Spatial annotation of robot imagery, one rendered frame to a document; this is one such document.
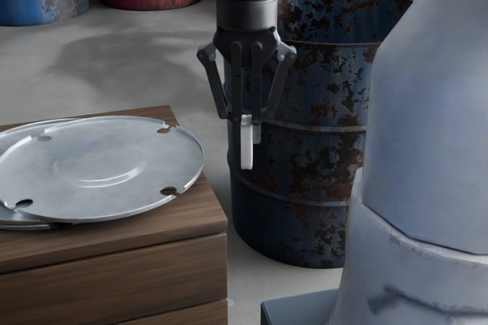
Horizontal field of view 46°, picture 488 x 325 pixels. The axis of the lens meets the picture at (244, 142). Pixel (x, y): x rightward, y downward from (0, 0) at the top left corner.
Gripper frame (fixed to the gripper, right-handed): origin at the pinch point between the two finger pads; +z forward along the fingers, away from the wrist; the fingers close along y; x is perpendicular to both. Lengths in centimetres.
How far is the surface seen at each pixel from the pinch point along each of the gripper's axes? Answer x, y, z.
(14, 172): -3.6, -31.6, 3.4
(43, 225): -14.1, -24.1, 4.6
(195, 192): -4.8, -6.7, 5.3
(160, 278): -14.0, -10.4, 12.5
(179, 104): 105, -26, 39
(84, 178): -5.7, -21.3, 2.8
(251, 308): 10.7, 0.5, 40.2
